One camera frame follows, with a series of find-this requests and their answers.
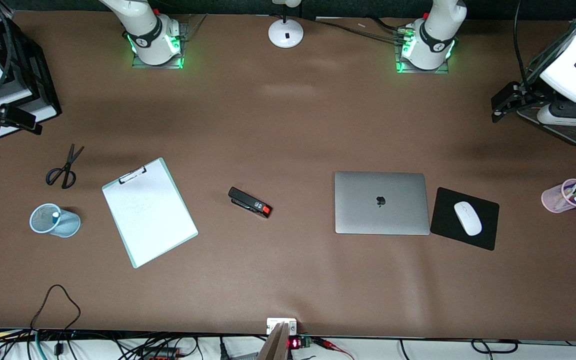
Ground black stacked letter tray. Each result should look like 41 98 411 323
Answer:
0 0 63 140

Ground white round-based desk stand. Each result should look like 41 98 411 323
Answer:
268 0 305 49

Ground black coiled cable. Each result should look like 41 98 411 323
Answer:
470 338 520 354

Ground white paper sheet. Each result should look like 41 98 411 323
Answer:
103 160 197 266

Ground black mouse pad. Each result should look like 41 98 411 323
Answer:
430 187 500 252

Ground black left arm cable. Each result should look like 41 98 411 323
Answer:
513 0 533 90

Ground white computer mouse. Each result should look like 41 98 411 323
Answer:
454 201 483 237

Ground red wire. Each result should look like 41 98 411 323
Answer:
312 337 355 360

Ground black looped cable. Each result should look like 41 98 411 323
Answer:
30 284 82 335

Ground teal clipboard with metal clip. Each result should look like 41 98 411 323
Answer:
101 157 199 269

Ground black scissors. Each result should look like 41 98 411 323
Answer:
45 144 85 190

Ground grey wire mesh tray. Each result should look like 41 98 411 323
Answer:
518 5 576 147

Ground black cable bundle on table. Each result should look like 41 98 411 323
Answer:
313 17 405 43

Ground aluminium camera pole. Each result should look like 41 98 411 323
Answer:
257 322 290 360

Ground grey laptop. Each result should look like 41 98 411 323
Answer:
334 171 431 236

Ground light blue mesh pen cup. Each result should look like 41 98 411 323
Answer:
29 203 82 239

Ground pink translucent pen cup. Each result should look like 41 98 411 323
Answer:
541 178 576 214

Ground white pole base plate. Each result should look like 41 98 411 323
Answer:
266 318 298 335

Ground black stapler with red end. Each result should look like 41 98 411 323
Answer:
228 186 273 219

